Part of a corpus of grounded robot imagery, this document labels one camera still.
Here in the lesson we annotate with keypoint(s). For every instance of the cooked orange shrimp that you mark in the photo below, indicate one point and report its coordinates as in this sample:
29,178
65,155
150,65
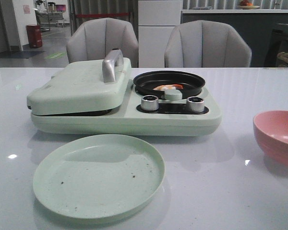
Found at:
168,87

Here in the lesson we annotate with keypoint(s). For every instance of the mint green sandwich maker lid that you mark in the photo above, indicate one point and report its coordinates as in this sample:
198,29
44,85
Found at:
84,86

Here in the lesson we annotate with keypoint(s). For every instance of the pink plastic bowl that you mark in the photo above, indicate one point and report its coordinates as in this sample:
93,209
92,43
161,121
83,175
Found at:
271,134

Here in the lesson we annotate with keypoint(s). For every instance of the mint green breakfast maker base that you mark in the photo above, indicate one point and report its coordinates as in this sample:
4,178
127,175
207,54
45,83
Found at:
126,119

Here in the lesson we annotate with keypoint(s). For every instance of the left silver control knob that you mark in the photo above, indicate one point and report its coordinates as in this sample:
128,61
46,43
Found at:
149,103

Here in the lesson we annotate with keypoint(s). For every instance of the silver control knob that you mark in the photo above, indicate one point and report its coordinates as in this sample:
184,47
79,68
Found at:
149,103
195,104

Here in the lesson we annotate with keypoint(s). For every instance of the black round frying pan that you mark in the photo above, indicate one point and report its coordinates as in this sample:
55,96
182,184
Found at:
146,82

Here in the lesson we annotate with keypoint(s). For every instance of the right silver control knob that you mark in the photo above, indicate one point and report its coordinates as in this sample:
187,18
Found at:
195,104

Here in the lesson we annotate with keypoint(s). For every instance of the mint green round plate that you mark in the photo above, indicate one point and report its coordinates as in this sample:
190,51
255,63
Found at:
102,178

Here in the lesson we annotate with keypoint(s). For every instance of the right grey upholstered chair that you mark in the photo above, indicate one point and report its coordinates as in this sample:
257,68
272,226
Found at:
206,44

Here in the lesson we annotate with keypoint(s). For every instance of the grey upholstered chair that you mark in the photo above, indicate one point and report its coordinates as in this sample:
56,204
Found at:
94,39
206,44

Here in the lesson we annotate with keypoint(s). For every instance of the left grey upholstered chair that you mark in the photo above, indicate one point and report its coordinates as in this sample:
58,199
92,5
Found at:
94,39

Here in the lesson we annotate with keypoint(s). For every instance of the white refrigerator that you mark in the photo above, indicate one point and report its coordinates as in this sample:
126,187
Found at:
156,20

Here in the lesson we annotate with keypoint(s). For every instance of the red bin in background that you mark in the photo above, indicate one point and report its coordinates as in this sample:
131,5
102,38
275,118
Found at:
34,36

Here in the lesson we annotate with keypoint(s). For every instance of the grey kitchen counter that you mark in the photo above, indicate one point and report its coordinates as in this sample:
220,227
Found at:
254,26

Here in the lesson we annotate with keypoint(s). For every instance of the fruit plate on counter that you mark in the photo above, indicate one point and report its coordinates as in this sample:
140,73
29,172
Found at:
247,5

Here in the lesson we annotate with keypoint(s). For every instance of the dark appliance at right edge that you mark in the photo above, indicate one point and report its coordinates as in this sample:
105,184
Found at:
278,43

